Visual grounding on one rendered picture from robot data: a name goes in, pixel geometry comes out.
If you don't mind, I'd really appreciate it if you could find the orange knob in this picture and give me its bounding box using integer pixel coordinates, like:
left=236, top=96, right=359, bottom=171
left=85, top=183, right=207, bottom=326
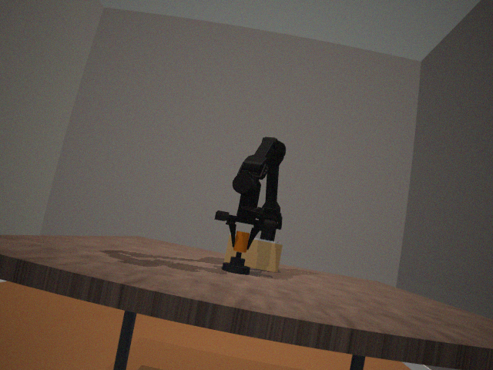
left=233, top=231, right=250, bottom=253

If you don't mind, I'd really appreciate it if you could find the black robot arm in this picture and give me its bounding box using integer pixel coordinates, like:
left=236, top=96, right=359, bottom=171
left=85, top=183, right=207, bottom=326
left=233, top=136, right=286, bottom=242

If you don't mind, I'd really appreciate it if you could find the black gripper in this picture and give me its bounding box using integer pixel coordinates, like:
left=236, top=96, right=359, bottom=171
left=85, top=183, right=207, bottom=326
left=215, top=197, right=277, bottom=250

